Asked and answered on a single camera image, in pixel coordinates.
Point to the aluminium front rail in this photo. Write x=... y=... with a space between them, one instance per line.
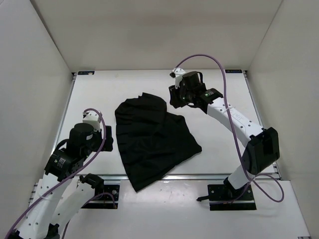
x=118 y=177

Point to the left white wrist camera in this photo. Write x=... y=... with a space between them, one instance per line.
x=93 y=119

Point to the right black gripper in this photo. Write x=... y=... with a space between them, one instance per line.
x=175 y=100

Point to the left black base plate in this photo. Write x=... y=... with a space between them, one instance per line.
x=106 y=198

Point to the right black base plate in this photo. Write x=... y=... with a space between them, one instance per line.
x=221 y=199

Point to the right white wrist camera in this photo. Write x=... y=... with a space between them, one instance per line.
x=177 y=74

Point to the blue corner label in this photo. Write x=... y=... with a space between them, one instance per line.
x=86 y=73
x=233 y=71

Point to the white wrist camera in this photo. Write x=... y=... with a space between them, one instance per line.
x=93 y=119
x=177 y=74

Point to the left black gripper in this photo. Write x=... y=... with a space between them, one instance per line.
x=109 y=141

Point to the right blue corner label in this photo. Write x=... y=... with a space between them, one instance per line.
x=233 y=71

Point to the black pleated skirt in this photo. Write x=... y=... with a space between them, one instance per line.
x=151 y=141

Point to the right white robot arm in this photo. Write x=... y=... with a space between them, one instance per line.
x=261 y=145

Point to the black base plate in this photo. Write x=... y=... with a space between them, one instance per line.
x=221 y=199
x=106 y=198

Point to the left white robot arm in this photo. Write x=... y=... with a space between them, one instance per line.
x=47 y=215

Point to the left blue corner label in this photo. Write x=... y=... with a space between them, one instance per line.
x=86 y=73

